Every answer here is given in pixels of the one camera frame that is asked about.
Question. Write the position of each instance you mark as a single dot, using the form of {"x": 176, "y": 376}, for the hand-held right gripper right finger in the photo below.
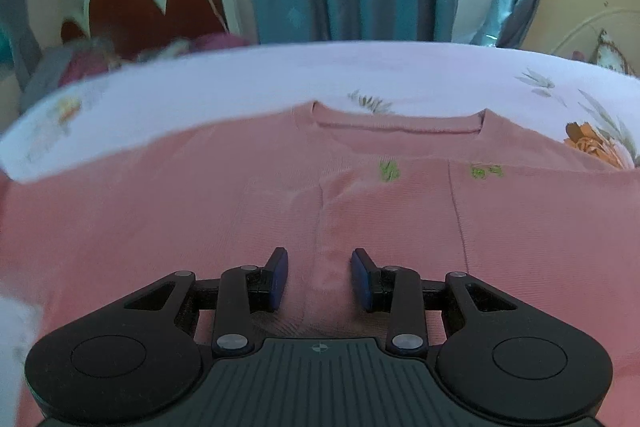
{"x": 361, "y": 279}

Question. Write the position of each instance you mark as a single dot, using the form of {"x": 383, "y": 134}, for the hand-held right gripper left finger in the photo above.
{"x": 278, "y": 279}

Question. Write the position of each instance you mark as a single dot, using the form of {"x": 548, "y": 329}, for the pink shirt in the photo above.
{"x": 400, "y": 207}

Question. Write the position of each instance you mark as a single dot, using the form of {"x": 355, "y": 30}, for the pile of mixed clothes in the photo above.
{"x": 75, "y": 62}

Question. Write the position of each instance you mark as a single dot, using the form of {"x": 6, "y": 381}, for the floral bed sheet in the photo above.
{"x": 400, "y": 67}

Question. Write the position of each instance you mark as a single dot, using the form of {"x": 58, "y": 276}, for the magenta pillow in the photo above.
{"x": 220, "y": 43}

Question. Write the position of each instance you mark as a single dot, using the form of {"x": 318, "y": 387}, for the red heart-shaped headboard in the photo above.
{"x": 135, "y": 12}

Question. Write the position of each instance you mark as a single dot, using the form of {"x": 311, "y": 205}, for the small white headboard ornament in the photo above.
{"x": 610, "y": 52}

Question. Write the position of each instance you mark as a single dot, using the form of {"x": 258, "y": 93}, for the cream round headboard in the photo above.
{"x": 575, "y": 17}

